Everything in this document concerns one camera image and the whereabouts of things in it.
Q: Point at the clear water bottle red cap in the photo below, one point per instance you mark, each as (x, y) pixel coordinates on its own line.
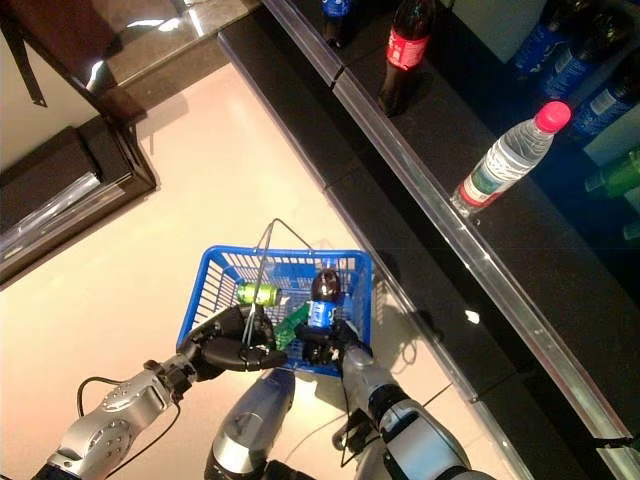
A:
(505, 160)

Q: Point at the green Sprite bottle yellow cap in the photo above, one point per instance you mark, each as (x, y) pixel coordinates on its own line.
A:
(292, 325)

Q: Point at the black metal shelf board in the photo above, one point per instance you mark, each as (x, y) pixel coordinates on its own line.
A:
(550, 260)
(400, 225)

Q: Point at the clear plastic price rail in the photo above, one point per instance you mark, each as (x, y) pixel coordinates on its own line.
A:
(308, 40)
(475, 250)
(620, 457)

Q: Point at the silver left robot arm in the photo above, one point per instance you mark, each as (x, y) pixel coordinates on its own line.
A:
(120, 405)

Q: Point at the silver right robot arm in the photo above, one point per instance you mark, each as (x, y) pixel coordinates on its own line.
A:
(415, 440)

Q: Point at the blue plastic shopping basket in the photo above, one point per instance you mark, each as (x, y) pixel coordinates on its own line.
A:
(295, 280)

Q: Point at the silver left robot leg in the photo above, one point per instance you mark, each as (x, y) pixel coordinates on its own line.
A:
(255, 430)

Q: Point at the small Pepsi cola bottle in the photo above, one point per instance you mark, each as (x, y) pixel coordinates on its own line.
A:
(336, 7)
(535, 45)
(605, 105)
(320, 312)
(565, 67)

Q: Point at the Coca-Cola bottle red label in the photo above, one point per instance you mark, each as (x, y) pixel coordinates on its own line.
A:
(407, 50)

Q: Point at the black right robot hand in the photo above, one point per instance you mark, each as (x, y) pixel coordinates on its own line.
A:
(320, 347)

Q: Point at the brown cabinet panel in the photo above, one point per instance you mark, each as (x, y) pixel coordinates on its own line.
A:
(65, 30)

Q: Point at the dark brown side shelf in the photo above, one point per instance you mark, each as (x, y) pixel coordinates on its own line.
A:
(50, 185)

